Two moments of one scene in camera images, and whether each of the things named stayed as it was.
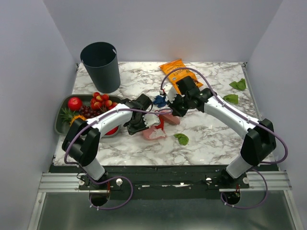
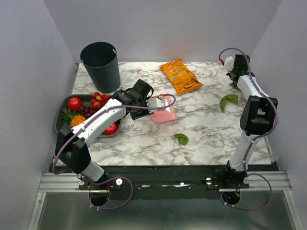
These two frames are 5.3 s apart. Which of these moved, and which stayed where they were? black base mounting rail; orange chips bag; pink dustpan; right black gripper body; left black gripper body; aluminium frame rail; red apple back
Moved: pink dustpan; left black gripper body; right black gripper body
Stayed: red apple back; aluminium frame rail; orange chips bag; black base mounting rail
